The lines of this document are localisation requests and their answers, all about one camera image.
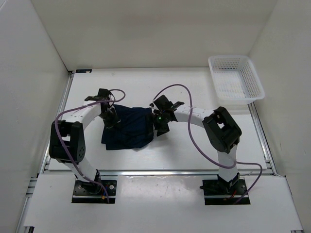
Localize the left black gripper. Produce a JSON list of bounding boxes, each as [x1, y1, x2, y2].
[[99, 107, 122, 132]]

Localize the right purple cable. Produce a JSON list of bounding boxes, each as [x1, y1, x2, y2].
[[152, 83, 263, 204]]

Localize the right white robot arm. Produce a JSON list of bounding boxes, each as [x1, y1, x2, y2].
[[150, 95, 242, 194]]

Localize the white plastic mesh basket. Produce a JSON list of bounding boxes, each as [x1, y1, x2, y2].
[[208, 55, 265, 105]]

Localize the aluminium rail front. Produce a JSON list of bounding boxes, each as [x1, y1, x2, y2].
[[99, 169, 277, 177]]

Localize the navy blue shorts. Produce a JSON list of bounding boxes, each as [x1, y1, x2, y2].
[[101, 105, 154, 150]]

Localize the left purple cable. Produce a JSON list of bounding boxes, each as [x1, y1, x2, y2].
[[54, 89, 126, 203]]

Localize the white front cover board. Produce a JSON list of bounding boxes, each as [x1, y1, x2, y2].
[[24, 175, 302, 233]]

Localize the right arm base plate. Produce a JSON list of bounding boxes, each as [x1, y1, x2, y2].
[[200, 179, 247, 206]]

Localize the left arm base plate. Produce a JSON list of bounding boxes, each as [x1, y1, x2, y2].
[[71, 180, 117, 204]]

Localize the purple cable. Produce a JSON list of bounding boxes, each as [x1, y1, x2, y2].
[[152, 83, 263, 204], [54, 89, 126, 203]]

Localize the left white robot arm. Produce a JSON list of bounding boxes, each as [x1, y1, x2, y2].
[[49, 88, 121, 194]]

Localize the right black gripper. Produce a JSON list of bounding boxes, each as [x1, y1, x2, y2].
[[145, 111, 170, 136]]

